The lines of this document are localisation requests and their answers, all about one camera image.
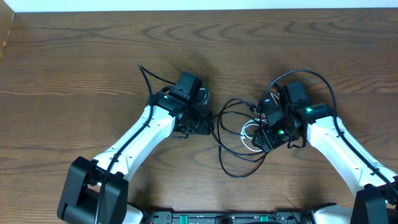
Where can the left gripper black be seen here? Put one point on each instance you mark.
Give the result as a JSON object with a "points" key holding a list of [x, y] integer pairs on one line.
{"points": [[205, 122]]}

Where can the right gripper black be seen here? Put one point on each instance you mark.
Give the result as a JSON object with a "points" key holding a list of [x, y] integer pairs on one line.
{"points": [[266, 138]]}

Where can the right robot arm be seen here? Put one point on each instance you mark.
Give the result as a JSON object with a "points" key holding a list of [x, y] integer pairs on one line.
{"points": [[373, 185]]}

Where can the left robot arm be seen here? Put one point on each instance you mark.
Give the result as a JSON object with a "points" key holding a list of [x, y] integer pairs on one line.
{"points": [[96, 190]]}

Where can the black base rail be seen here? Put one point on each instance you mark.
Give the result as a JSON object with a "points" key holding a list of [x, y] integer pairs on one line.
{"points": [[280, 216]]}

